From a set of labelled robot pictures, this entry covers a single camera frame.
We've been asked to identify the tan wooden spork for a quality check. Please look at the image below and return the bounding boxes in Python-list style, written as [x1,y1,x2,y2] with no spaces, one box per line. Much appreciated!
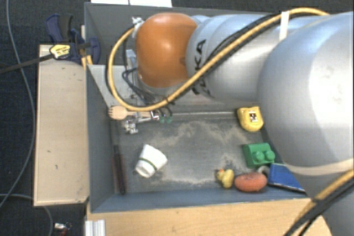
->
[107,106,129,121]

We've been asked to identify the white cup with green stripe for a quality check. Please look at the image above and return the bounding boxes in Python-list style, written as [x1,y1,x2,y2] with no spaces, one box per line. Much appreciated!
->
[134,144,168,179]

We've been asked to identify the grey metal bin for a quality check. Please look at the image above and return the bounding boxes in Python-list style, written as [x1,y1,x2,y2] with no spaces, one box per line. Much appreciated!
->
[84,2,313,214]

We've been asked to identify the pale wood flat board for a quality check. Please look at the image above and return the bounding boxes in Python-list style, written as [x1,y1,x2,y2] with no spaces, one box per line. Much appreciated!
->
[33,44,91,207]

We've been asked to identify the yellow rubber duck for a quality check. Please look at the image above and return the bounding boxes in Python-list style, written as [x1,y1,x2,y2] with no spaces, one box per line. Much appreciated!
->
[216,168,235,190]

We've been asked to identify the yellow tape measure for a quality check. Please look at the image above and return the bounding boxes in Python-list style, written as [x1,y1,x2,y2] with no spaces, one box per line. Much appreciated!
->
[236,106,264,133]

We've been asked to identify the green toy brick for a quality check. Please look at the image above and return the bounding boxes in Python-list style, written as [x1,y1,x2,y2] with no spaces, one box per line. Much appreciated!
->
[242,142,277,169]

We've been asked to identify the orange round sponge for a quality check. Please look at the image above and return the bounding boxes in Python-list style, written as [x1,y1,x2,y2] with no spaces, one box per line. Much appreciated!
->
[234,172,268,193]

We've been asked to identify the blue flat box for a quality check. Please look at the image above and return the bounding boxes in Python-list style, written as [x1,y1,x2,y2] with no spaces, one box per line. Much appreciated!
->
[267,162,306,193]

